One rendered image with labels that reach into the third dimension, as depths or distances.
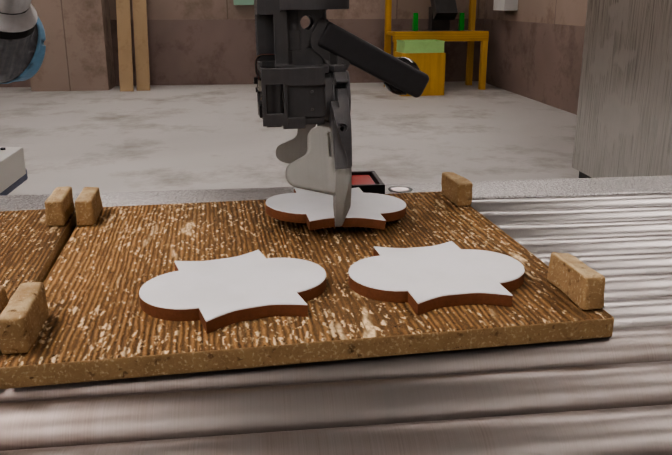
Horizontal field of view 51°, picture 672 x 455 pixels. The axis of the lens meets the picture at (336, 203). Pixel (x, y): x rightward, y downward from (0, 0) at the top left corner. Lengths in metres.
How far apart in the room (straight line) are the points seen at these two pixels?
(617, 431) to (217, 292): 0.28
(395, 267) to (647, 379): 0.20
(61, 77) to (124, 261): 9.52
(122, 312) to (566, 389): 0.30
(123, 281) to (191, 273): 0.06
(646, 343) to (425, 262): 0.17
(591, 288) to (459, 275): 0.10
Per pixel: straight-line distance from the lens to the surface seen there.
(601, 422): 0.45
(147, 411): 0.45
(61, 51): 10.09
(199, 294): 0.52
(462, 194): 0.76
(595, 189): 0.97
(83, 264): 0.63
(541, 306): 0.54
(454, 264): 0.58
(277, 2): 0.65
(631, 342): 0.55
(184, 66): 10.36
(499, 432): 0.42
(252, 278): 0.54
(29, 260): 0.66
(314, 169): 0.64
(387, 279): 0.54
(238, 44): 10.30
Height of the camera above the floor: 1.15
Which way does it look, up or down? 16 degrees down
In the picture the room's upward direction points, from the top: straight up
